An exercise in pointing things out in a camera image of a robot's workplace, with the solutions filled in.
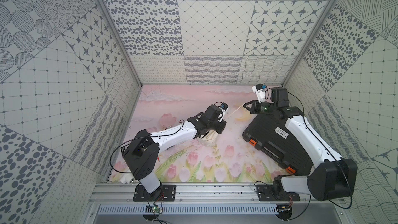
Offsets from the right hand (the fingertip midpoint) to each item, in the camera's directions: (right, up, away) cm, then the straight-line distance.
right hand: (246, 105), depth 80 cm
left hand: (-12, -8, +4) cm, 15 cm away
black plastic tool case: (+14, -16, +5) cm, 22 cm away
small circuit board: (-45, -48, -10) cm, 66 cm away
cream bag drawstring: (-9, -5, -1) cm, 10 cm away
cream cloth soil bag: (-20, -18, +1) cm, 27 cm away
